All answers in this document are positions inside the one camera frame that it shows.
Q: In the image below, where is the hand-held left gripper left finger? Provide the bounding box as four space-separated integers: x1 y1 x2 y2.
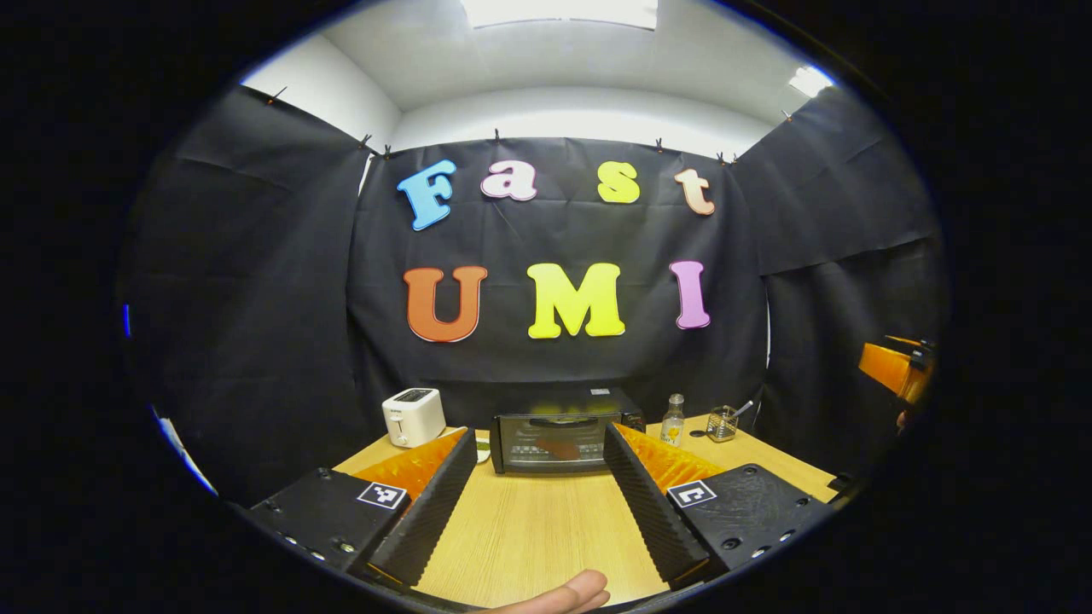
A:
243 428 479 588

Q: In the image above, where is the ceiling light panel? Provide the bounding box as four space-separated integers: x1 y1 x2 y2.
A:
461 0 658 31
789 66 835 98

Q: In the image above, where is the white toaster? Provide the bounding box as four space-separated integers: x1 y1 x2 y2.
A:
381 388 447 449

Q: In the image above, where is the black backdrop cloth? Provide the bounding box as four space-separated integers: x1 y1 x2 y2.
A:
119 85 948 504

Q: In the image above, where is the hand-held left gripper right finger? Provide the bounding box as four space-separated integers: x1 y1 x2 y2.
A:
602 422 833 589

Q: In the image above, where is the black electric oven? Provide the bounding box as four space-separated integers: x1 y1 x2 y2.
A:
490 387 647 475

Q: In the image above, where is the clear glass bottle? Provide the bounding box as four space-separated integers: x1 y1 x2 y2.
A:
661 393 686 448

